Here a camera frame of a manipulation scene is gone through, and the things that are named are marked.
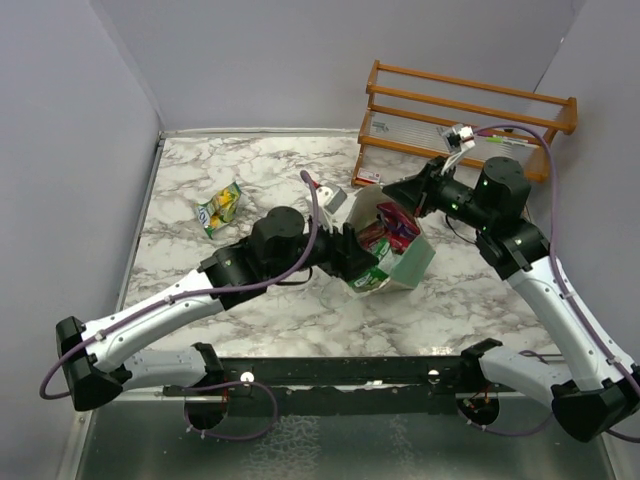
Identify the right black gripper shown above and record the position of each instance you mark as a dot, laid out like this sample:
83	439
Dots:
417	193

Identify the markers on shelf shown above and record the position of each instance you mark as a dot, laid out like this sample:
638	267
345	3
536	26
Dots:
498	139

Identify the green white paper bag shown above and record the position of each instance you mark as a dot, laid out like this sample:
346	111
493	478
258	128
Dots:
410	266

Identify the red white small box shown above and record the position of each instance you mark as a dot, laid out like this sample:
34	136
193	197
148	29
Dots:
367	176

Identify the red snack packet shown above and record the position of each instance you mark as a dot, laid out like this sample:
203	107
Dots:
401	227

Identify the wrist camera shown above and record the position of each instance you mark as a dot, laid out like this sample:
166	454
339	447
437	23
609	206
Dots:
459	140
330	198

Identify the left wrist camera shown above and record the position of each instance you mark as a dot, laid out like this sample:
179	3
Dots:
330	198

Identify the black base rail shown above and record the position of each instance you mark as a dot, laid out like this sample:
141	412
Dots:
329	386

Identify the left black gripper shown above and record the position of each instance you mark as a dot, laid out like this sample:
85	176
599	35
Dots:
346	257

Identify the wooden shelf rack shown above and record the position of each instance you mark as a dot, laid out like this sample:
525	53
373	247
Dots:
405	108

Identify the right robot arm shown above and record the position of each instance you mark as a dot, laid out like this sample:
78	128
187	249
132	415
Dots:
598	386

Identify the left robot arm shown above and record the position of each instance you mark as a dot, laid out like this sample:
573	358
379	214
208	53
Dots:
103	358

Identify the yellow green snack packet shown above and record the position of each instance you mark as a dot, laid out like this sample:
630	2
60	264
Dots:
220	210

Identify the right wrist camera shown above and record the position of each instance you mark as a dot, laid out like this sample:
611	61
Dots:
459	140

